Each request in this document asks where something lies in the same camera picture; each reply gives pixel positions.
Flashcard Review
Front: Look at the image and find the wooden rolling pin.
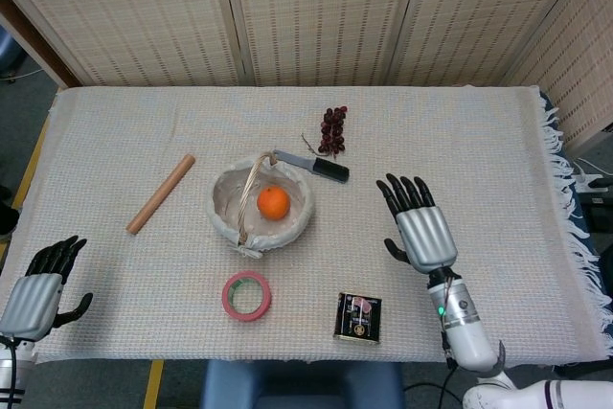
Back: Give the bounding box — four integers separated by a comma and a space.
125, 154, 196, 237

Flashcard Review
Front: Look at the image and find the pink tape roll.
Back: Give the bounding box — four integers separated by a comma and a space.
220, 270, 273, 322

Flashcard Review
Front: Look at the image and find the beige folding screen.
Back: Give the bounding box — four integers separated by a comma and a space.
0, 0, 613, 149

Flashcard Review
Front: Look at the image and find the blue chair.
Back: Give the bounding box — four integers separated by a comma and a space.
199, 359, 406, 409

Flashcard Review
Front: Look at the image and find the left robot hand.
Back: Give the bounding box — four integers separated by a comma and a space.
0, 235, 95, 342

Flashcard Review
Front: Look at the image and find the knife with black handle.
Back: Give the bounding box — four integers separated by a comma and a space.
271, 148, 351, 185

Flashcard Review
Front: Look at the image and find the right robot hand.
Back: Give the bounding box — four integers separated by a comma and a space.
375, 172, 459, 275

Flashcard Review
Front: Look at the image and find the black tin can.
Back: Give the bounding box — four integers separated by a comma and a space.
332, 291, 383, 346

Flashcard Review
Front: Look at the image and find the red grape bunch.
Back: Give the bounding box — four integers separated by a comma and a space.
301, 105, 350, 161

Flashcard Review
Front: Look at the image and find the white power strip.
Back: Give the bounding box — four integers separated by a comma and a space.
574, 155, 613, 194

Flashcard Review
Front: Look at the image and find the orange fruit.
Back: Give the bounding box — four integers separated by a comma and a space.
256, 186, 292, 222

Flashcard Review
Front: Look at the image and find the white woven tablecloth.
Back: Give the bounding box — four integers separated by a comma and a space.
0, 84, 613, 366

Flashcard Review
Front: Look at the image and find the black cable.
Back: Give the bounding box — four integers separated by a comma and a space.
400, 368, 456, 409

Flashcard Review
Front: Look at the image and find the white fabric basket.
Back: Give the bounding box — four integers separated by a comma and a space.
206, 150, 314, 260

